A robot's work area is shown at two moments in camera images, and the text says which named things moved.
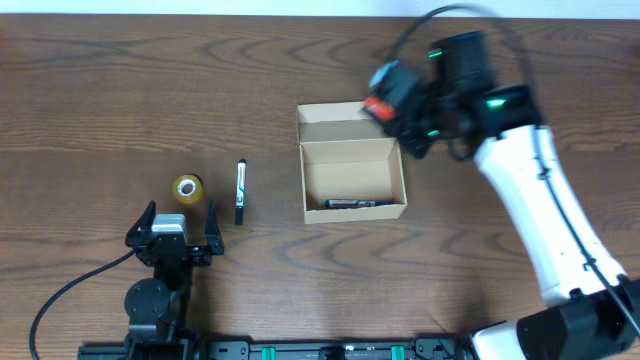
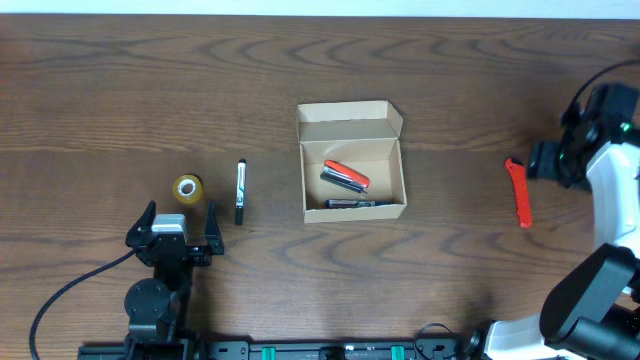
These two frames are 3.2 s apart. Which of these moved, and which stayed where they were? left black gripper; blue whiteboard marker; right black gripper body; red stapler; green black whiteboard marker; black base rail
Moved: right black gripper body; red stapler
Stayed: black base rail; left black gripper; green black whiteboard marker; blue whiteboard marker
